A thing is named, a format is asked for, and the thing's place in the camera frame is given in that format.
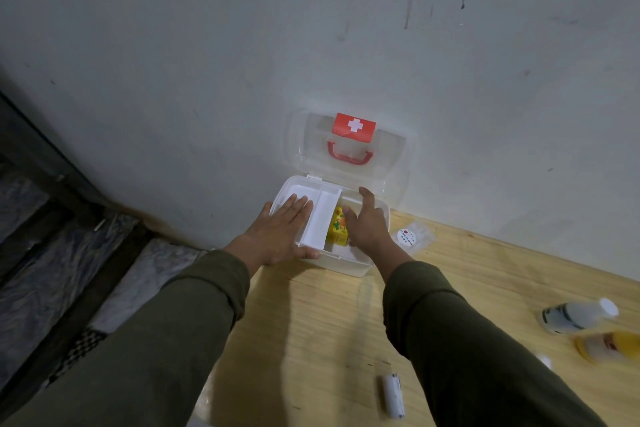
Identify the small clear plastic bag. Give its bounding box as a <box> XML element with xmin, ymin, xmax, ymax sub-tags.
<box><xmin>396</xmin><ymin>221</ymin><xmax>437</xmax><ymax>258</ymax></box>

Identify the yellow plastic bottle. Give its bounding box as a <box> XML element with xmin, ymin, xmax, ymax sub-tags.
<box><xmin>574</xmin><ymin>331</ymin><xmax>640</xmax><ymax>364</ymax></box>

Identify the person's right hand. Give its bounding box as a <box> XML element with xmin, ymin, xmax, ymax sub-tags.
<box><xmin>342</xmin><ymin>186</ymin><xmax>397</xmax><ymax>263</ymax></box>

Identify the yellow medicine box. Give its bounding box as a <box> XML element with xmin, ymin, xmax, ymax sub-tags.
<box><xmin>326</xmin><ymin>206</ymin><xmax>352</xmax><ymax>247</ymax></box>

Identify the person's left hand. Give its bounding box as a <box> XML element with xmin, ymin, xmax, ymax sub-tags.
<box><xmin>235</xmin><ymin>193</ymin><xmax>321</xmax><ymax>268</ymax></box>

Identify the person's right forearm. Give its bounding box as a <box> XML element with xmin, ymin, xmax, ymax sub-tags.
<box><xmin>372</xmin><ymin>249</ymin><xmax>609</xmax><ymax>427</ymax></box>

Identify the metal mesh floor grate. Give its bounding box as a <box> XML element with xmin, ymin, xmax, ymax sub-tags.
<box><xmin>47</xmin><ymin>329</ymin><xmax>109</xmax><ymax>385</ymax></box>

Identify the white plastic bottle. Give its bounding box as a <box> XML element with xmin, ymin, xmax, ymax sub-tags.
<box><xmin>541</xmin><ymin>298</ymin><xmax>620</xmax><ymax>335</ymax></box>

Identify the white tray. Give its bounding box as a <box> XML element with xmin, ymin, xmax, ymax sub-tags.
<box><xmin>278</xmin><ymin>176</ymin><xmax>344</xmax><ymax>248</ymax></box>

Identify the white first aid box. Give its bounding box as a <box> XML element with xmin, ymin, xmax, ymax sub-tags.
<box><xmin>269</xmin><ymin>109</ymin><xmax>412</xmax><ymax>278</ymax></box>

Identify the person's left forearm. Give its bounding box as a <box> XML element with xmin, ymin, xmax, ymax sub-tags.
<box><xmin>0</xmin><ymin>241</ymin><xmax>252</xmax><ymax>427</ymax></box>

